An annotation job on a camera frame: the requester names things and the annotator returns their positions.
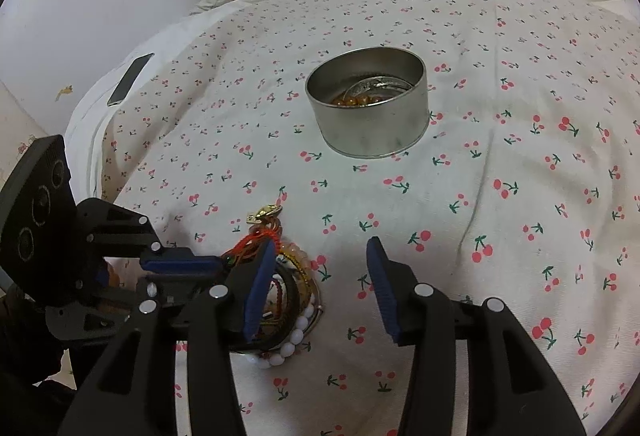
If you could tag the round silver metal tin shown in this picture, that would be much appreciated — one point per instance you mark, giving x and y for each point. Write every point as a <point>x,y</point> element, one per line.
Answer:
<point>370,126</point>

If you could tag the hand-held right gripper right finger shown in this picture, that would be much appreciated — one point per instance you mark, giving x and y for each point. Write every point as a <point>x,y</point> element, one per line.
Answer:
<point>382,291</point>

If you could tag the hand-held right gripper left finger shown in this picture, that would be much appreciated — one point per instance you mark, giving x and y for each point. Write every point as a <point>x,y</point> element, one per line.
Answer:
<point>257,291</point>

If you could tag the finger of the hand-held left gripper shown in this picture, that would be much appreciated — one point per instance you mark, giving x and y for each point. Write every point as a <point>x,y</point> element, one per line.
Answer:
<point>80,318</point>
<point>180,263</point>

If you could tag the gold pendant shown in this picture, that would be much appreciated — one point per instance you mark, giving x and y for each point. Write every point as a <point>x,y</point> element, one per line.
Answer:
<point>262,213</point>

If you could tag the cherry print bedsheet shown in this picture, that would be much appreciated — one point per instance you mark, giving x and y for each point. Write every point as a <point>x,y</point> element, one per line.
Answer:
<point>450,196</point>

